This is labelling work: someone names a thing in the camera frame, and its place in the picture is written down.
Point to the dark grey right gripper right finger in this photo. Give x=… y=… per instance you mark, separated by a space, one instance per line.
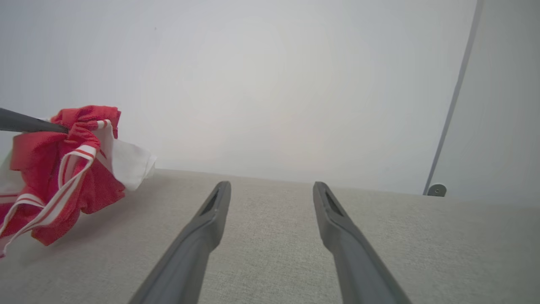
x=354 y=261

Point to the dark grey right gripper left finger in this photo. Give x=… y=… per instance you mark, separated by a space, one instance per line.
x=190 y=253

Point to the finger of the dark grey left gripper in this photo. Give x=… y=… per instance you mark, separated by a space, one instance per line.
x=29 y=123

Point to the red and white jersey shirt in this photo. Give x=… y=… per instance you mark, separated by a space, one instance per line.
x=42 y=169

